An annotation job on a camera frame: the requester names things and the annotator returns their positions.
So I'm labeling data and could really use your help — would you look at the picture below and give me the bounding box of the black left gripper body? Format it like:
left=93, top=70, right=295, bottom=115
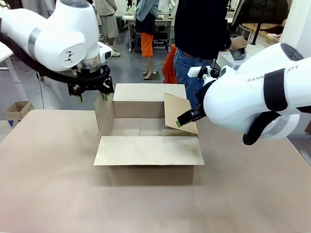
left=67, top=72, right=115, bottom=97

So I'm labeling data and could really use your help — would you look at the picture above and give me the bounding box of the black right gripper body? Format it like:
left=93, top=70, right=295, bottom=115
left=191, top=86, right=207, bottom=122

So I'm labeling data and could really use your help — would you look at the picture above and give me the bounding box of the brown cardboard shipping box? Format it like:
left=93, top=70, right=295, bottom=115
left=93, top=83, right=206, bottom=167

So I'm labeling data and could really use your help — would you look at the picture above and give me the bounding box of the grey tape dispenser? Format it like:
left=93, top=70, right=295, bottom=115
left=229, top=47, right=247, bottom=62

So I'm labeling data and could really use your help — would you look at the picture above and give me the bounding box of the small open cardboard box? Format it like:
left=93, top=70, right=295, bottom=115
left=4, top=100, right=35, bottom=120

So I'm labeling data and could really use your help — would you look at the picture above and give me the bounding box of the person's left hand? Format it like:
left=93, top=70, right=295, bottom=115
left=230, top=36, right=249, bottom=50

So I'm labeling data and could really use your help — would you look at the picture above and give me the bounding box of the orange cloth bag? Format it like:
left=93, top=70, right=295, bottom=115
left=162, top=44, right=178, bottom=84

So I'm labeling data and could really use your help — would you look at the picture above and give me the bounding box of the white plastic crate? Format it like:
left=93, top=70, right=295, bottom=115
left=217, top=51, right=246, bottom=72

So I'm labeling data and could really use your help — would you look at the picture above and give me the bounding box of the black stool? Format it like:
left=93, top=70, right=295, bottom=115
left=134, top=32, right=143, bottom=53

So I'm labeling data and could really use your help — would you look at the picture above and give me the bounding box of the bystander in beige shorts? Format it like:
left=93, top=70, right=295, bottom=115
left=94, top=0, right=121, bottom=58

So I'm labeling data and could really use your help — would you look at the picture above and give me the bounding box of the bystander in orange trousers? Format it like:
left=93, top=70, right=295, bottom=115
left=135, top=0, right=160, bottom=81

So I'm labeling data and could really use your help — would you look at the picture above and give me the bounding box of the person in dark shirt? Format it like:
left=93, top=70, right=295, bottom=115
left=173, top=0, right=248, bottom=107

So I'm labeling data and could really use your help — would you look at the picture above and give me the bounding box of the white side table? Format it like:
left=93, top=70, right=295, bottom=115
left=0, top=44, right=22, bottom=84

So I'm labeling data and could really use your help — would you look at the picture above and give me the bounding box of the white background desk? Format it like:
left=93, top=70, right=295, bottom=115
left=122, top=12, right=175, bottom=53

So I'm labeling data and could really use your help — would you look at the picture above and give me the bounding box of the black stand pole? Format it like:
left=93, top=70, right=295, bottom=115
left=251, top=21, right=262, bottom=46

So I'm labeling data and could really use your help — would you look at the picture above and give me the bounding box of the wooden work table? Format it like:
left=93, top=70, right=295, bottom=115
left=240, top=22, right=284, bottom=45

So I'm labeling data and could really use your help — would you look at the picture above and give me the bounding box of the bystander in dark striped jacket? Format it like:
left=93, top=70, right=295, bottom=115
left=230, top=0, right=290, bottom=28

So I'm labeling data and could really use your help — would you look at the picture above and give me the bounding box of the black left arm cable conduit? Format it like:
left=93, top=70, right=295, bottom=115
left=0, top=33, right=111, bottom=84

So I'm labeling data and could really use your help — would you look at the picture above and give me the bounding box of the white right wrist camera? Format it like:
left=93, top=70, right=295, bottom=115
left=187, top=66, right=212, bottom=79

